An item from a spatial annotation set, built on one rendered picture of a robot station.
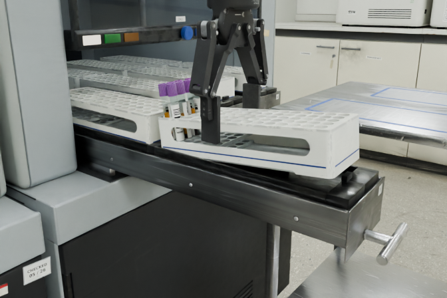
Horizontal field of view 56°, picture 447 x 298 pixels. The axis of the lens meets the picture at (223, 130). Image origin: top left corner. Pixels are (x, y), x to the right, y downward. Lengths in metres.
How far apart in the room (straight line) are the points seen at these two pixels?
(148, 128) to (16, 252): 0.27
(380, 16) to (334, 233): 2.47
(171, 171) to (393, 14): 2.39
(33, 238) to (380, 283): 0.96
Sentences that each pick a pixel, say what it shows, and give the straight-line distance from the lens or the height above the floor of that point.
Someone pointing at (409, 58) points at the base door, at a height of 0.72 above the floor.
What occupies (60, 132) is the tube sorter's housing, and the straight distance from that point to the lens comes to 0.81.
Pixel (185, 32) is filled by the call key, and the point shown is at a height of 0.98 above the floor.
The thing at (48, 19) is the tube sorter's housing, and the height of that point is 1.02.
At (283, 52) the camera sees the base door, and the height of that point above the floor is 0.70.
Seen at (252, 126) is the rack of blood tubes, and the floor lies 0.88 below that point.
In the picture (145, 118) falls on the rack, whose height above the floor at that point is 0.86.
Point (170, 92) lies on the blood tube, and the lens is 0.66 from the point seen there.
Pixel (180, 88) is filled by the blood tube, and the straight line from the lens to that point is 0.67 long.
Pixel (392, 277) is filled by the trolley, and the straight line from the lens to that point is 1.39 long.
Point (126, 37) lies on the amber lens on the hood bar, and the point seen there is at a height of 0.98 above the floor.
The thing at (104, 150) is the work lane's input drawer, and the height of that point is 0.79.
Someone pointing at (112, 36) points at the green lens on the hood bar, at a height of 0.98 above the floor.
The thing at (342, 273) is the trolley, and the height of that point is 0.28.
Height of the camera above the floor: 1.04
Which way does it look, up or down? 16 degrees down
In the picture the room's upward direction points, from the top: straight up
